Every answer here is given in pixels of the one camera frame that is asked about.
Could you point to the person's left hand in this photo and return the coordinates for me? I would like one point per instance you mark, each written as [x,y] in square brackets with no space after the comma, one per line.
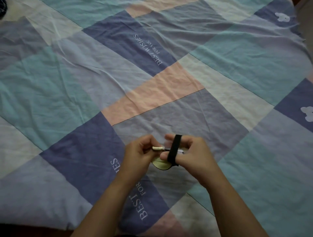
[137,158]

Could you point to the person's right hand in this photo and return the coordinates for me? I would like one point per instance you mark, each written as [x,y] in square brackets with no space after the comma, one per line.
[195,158]

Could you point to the person's left fingers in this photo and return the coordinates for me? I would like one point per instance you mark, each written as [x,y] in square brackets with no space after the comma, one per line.
[152,142]

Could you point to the person's right thumb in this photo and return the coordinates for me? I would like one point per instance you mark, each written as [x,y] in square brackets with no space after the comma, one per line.
[166,156]

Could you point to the person's left forearm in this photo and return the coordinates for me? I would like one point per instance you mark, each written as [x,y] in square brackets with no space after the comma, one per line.
[110,207]

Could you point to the person's right forearm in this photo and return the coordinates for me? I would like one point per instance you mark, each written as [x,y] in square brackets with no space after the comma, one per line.
[232,210]

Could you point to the patchwork pastel bed sheet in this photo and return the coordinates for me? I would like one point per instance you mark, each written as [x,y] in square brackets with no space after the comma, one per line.
[171,80]

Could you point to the dark cloth item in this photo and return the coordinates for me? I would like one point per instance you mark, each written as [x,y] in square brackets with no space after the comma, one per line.
[3,8]

